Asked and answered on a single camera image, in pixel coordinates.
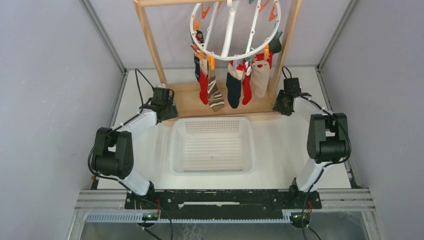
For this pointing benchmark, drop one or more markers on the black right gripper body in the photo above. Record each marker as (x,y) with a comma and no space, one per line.
(279,104)

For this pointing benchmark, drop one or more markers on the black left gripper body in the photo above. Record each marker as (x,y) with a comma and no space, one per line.
(171,111)

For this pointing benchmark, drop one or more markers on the beige reindeer sock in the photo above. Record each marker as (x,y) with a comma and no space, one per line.
(260,74)

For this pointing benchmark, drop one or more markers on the red sock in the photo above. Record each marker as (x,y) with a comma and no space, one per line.
(246,83)

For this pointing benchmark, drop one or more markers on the navy sock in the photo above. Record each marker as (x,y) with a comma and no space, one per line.
(234,77)

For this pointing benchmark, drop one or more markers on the brown striped sock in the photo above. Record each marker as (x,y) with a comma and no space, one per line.
(215,98)

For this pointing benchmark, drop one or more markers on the white perforated plastic basket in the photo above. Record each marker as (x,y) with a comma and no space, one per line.
(212,146)

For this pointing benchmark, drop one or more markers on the white round clip hanger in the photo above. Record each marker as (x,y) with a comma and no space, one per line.
(235,29)

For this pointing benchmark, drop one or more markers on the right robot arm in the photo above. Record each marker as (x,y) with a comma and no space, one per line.
(327,142)

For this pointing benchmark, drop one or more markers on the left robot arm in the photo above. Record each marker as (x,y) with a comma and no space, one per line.
(112,155)

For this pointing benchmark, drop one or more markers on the wooden hanger stand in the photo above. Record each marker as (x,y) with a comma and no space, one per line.
(191,98)

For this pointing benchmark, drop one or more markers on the dark green sock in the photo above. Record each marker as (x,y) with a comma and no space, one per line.
(275,45)

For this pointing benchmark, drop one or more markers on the black grey sock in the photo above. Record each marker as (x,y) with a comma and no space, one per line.
(200,38)

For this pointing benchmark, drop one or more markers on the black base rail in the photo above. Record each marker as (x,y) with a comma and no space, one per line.
(224,204)

